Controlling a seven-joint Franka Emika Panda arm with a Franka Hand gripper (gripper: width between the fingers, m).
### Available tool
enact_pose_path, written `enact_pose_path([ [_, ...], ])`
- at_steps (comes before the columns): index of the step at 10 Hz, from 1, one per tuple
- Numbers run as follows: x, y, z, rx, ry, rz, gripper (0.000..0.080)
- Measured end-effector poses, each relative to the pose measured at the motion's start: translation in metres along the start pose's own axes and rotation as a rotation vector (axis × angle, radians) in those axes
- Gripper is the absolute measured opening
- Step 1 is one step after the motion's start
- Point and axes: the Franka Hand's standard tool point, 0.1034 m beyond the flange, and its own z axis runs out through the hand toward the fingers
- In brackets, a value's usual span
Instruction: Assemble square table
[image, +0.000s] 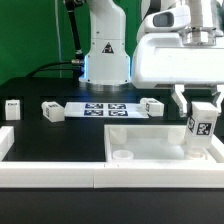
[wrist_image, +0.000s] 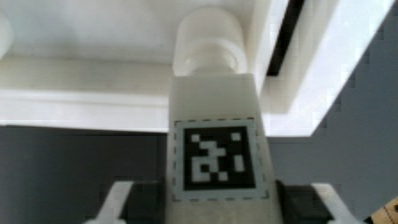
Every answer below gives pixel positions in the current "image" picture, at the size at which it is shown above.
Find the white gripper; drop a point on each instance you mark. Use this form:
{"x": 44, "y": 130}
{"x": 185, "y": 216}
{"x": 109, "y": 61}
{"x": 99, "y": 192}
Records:
{"x": 180, "y": 44}

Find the white marker base sheet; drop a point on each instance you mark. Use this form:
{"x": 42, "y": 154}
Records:
{"x": 104, "y": 110}

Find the white U-shaped obstacle fence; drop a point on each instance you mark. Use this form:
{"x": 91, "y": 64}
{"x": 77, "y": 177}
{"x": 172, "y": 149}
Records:
{"x": 106, "y": 174}

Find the white square tabletop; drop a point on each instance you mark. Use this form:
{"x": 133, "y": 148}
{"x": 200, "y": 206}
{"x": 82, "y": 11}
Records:
{"x": 155, "y": 143}

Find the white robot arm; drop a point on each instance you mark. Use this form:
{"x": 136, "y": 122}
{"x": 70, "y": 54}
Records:
{"x": 107, "y": 63}

